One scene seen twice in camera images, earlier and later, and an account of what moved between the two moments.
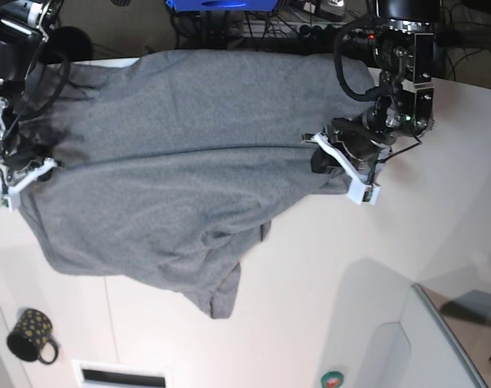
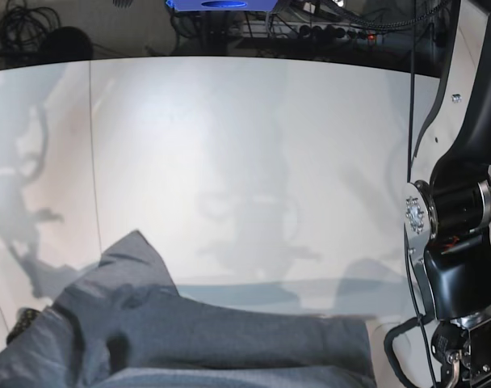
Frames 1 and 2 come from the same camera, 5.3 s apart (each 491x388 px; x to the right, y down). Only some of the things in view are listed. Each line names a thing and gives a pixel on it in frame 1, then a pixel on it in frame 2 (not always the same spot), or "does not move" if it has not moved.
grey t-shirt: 165,164 to 127,326
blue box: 222,6 does not move
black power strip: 330,33 does not move
